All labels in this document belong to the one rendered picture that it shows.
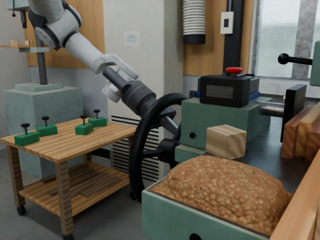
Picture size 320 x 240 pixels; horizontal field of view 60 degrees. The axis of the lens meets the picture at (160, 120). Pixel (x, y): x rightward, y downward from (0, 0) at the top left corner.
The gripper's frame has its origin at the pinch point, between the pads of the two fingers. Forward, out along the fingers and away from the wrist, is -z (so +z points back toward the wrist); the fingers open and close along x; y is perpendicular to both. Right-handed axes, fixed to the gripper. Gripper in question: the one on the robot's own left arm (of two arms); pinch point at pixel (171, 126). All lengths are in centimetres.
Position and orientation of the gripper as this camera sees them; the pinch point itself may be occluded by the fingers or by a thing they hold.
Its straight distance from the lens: 81.3
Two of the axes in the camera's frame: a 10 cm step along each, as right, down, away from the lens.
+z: -6.9, -6.2, 3.8
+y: 4.4, -7.7, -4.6
